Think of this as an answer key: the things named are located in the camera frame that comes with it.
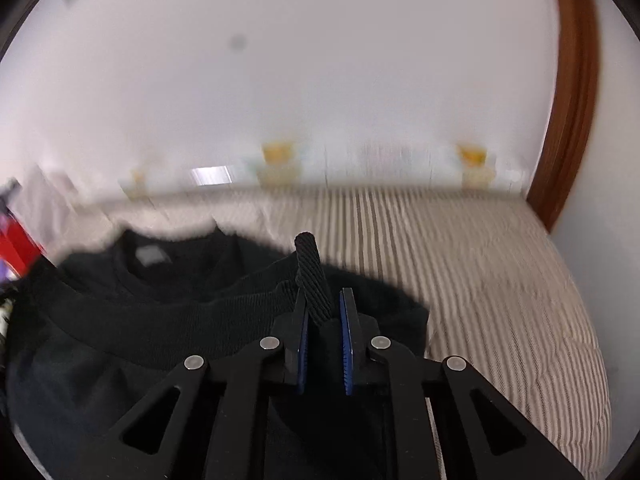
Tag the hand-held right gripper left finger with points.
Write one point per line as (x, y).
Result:
(301, 355)

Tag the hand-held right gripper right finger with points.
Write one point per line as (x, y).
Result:
(346, 355)

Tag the black sweatshirt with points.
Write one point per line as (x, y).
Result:
(125, 320)

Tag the striped mattress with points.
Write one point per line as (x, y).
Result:
(475, 285)

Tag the white printed paper roll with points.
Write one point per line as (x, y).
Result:
(380, 165)

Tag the white plastic bag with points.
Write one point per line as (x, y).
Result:
(55, 205)

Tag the red paper shopping bag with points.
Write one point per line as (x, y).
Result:
(12, 247)

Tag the brown wooden door frame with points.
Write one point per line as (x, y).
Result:
(570, 110)

